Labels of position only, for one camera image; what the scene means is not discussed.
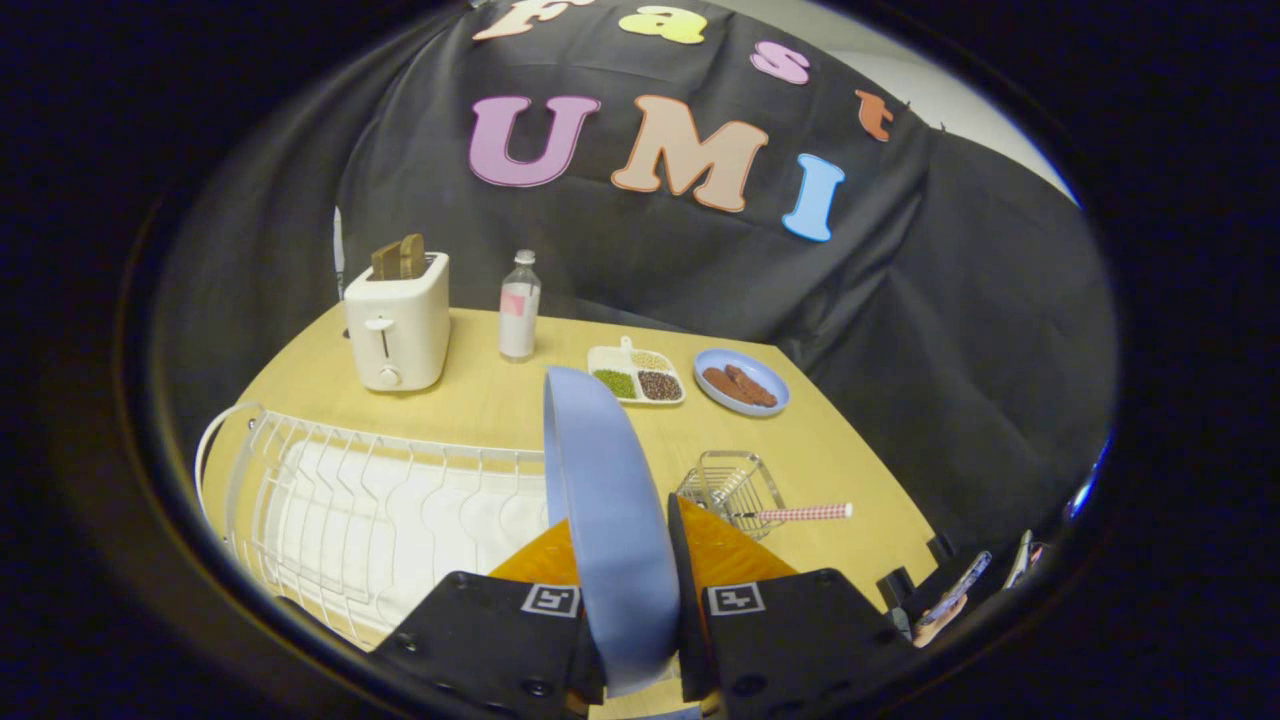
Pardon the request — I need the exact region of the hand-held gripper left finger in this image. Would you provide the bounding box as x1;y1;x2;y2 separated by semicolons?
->
370;519;607;720

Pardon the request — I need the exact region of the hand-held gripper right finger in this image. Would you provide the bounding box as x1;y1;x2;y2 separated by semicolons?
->
667;494;922;717

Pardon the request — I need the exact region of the pink checkered handle spoon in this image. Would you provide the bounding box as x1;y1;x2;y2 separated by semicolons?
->
729;502;855;524

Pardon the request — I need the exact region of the light blue plate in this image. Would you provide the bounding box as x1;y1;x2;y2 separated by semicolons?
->
543;366;684;699

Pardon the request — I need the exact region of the metal wire basket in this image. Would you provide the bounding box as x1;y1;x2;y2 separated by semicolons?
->
677;450;789;542

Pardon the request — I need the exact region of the white wire dish rack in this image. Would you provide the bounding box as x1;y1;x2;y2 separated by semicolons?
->
195;402;563;651

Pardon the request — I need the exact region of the small blue dish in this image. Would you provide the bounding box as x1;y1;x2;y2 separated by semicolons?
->
693;348;792;418

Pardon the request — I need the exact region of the dark equipment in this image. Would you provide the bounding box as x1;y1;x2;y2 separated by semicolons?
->
876;528;1051;649

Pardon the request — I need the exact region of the brown food piece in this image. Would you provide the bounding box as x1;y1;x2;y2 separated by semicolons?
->
702;367;761;406
724;364;779;408

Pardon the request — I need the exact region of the white divided tray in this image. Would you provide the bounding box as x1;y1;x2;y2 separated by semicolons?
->
587;336;688;407

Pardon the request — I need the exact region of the black backdrop cloth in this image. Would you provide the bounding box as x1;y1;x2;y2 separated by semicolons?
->
150;0;1120;566

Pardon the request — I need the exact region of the white toaster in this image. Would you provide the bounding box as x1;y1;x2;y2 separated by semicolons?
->
343;251;452;393

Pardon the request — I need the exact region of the clear bottle with pink label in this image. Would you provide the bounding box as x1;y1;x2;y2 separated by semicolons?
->
499;250;543;362

